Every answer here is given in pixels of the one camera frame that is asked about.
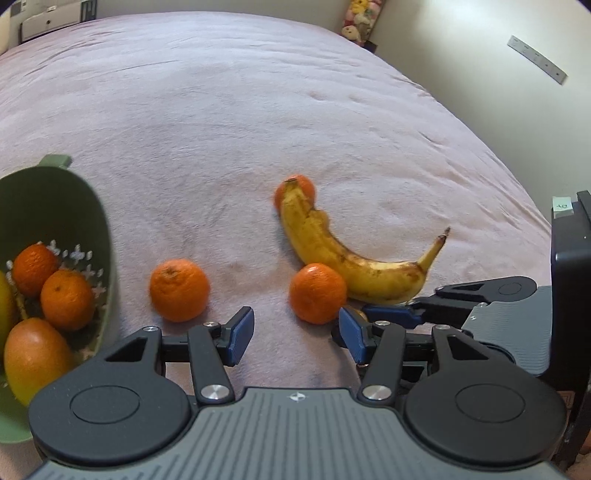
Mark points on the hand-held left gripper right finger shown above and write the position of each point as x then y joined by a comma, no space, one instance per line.
353,335

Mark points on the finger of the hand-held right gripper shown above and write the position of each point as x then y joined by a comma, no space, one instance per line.
498,354
392,316

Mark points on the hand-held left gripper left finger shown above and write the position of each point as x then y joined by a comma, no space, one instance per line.
242,335

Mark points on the mandarin orange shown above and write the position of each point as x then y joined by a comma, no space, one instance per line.
180,290
34,270
304,187
67,300
317,293

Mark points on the yellow spotted banana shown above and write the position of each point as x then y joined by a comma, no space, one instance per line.
332,258

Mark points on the red-yellow mango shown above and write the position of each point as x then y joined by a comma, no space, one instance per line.
34,357

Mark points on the green plastic colander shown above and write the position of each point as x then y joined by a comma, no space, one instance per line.
69,203

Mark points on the yellow-green apple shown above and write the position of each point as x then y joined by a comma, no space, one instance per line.
4,309

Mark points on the pink bed blanket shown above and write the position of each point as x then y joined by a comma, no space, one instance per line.
231,115

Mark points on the small black box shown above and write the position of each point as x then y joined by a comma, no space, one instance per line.
369,45

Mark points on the hanging plush toy organizer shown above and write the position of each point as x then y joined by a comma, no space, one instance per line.
360,18

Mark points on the black shelf unit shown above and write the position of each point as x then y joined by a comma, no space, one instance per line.
88,9

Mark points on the white bedside cabinet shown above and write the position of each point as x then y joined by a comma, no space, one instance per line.
46,21

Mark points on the grey wall strip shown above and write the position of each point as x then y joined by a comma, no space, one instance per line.
535,60

